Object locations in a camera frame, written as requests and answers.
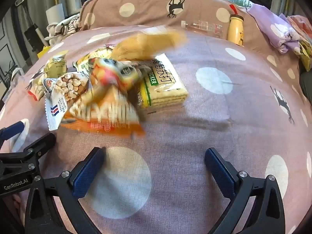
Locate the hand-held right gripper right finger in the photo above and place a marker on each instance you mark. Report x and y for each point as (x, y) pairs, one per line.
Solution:
(220, 175)

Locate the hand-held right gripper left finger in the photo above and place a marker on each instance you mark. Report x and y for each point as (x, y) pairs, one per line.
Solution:
(87, 175)

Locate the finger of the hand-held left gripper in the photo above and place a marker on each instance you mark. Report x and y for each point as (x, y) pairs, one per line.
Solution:
(12, 132)
(42, 141)

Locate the white peanut packet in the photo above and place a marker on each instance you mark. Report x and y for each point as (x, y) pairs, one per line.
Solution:
(62, 95)

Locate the orange snack packet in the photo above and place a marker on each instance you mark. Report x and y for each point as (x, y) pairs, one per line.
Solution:
(104, 112)

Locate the yellow-green snack packet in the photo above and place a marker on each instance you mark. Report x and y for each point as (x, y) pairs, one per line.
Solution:
(84, 64)
(56, 64)

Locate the green yellow cracker packet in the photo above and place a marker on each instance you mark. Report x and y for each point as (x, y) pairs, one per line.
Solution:
(165, 85)

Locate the yellow snack packet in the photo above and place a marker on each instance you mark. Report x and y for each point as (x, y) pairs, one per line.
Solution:
(148, 43)

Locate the pink dotted bedsheet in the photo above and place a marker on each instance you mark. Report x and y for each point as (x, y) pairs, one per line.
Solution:
(195, 131)

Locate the yellow box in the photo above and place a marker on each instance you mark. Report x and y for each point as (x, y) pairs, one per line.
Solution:
(43, 51)

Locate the black and white pole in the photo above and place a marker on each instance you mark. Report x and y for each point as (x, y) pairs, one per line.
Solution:
(36, 36)

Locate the striped white cloth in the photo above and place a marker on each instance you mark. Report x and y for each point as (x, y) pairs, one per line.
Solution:
(63, 26)

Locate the white paper roll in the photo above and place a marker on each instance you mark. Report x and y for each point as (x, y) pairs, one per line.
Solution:
(54, 13)

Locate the yellow-green printed cloth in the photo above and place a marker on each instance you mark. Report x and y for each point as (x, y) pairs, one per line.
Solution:
(305, 53)

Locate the clear plastic bottle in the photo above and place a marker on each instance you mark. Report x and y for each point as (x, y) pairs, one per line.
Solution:
(203, 28)

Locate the purple flowered cloth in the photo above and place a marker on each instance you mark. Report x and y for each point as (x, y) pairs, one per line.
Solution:
(275, 30)

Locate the pink cloth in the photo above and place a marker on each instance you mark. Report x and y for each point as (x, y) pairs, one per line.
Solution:
(300, 24)

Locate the brown dotted pillow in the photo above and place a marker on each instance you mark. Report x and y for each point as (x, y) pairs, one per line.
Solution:
(151, 9)

